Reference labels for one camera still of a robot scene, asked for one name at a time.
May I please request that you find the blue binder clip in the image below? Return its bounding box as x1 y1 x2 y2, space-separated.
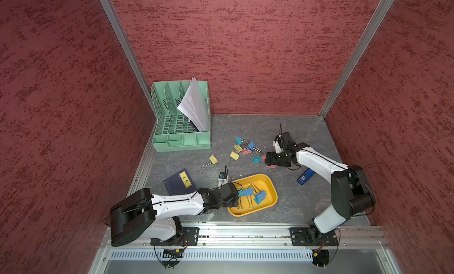
248 142 262 153
251 183 267 202
242 188 254 209

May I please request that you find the yellow plastic tray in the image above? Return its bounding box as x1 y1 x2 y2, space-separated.
228 174 278 217

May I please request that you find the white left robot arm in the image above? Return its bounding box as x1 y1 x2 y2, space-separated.
108 183 240 247

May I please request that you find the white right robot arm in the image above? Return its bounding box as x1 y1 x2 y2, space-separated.
266 140 376 242

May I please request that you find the yellow binder clip far left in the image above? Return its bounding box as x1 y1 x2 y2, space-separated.
201 155 218 169

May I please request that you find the blue binder clip in pile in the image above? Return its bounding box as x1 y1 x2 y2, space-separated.
248 142 262 153

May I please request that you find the yellow binder clip middle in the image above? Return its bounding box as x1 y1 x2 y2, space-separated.
230 152 240 161

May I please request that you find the yellow binder clip in pile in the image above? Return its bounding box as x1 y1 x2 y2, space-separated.
234 144 243 153

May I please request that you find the blue stapler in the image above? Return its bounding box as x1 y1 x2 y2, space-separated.
297 168 315 185

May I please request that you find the dark blue notebook yellow label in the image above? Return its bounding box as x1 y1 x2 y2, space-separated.
163 169 197 196

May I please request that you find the green plastic file organizer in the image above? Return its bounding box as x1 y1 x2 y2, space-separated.
150 81 211 152

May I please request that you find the white paper stack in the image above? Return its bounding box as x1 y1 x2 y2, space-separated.
177 77 209 132

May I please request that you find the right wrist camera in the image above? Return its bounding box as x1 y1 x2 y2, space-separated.
273 124 296 153

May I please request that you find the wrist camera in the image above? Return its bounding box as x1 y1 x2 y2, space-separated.
273 124 296 153
218 165 228 187

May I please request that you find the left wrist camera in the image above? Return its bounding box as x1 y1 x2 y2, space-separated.
218 165 228 187

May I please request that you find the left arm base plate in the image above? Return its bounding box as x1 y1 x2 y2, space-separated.
150 227 200 247

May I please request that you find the aluminium front rail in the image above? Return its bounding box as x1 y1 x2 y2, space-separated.
100 222 389 250

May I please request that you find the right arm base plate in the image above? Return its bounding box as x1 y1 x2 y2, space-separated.
289 227 339 247

